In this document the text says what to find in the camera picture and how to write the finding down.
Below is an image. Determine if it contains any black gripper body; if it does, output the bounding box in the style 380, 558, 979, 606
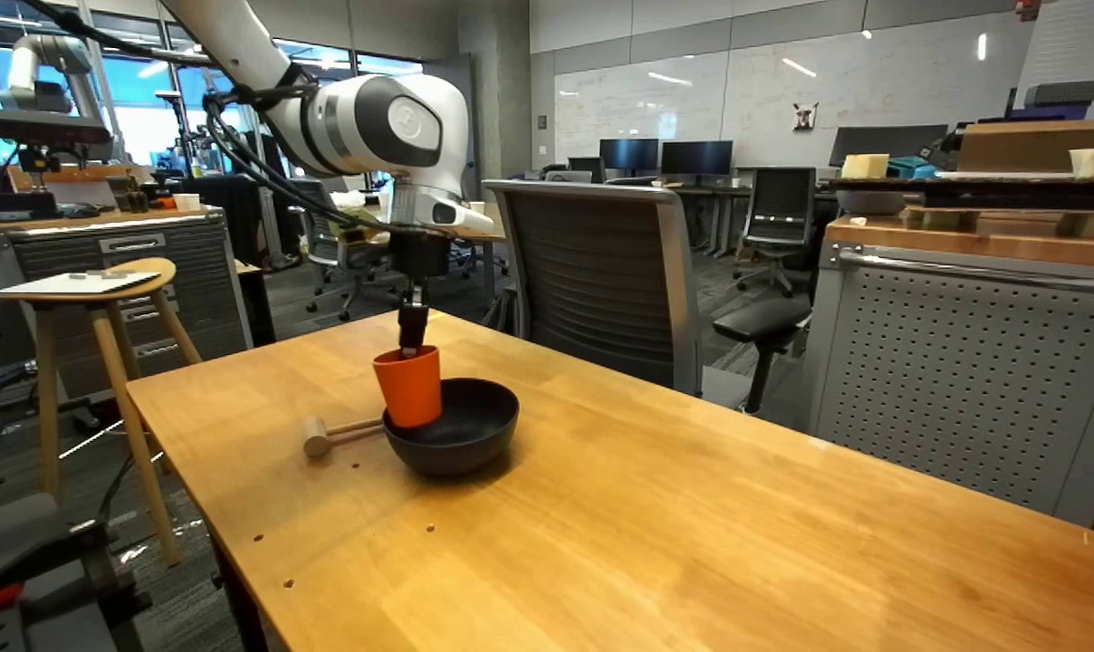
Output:
387, 227, 453, 289

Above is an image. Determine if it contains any orange plastic cup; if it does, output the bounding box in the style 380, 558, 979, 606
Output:
369, 346, 445, 434

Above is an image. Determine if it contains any black bowl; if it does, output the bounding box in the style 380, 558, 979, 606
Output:
380, 377, 522, 481

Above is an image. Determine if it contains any small wooden mallet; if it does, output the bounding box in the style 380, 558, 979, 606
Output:
301, 413, 387, 465

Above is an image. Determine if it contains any grey mesh office chair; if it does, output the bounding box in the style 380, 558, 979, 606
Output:
483, 176, 706, 399

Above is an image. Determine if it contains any grey drawer cabinet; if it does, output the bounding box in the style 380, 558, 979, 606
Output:
0, 205, 255, 401

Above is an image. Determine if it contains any small black computer monitor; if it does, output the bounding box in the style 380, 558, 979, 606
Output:
598, 135, 662, 184

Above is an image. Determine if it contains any wide black computer monitor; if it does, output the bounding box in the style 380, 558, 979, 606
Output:
659, 139, 736, 184

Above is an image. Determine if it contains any round wooden stool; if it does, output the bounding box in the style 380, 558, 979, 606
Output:
19, 253, 206, 569

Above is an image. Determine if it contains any white paper sheet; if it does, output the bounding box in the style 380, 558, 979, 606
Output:
0, 265, 164, 304

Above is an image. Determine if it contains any black chair armrest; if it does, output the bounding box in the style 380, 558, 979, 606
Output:
710, 294, 814, 417

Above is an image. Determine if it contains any black mesh office chair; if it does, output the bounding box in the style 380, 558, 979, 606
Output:
732, 163, 819, 302

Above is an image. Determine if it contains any small beige foam block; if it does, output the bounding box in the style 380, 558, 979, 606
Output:
834, 150, 896, 184

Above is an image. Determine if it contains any dark flat screen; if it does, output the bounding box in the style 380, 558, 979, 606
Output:
825, 125, 953, 172

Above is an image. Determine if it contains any grey perforated metal cabinet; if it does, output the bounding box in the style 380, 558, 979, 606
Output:
799, 239, 1094, 530

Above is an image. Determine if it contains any wooden cabinet top board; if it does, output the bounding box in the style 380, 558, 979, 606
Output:
825, 214, 1094, 273

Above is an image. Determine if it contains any wooden shelf box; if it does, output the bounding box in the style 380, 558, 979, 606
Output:
955, 116, 1094, 173

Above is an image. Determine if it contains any white frame office chair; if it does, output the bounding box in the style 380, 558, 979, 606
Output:
287, 176, 394, 321

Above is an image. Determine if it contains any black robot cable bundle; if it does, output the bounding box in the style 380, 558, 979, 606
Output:
19, 0, 394, 237

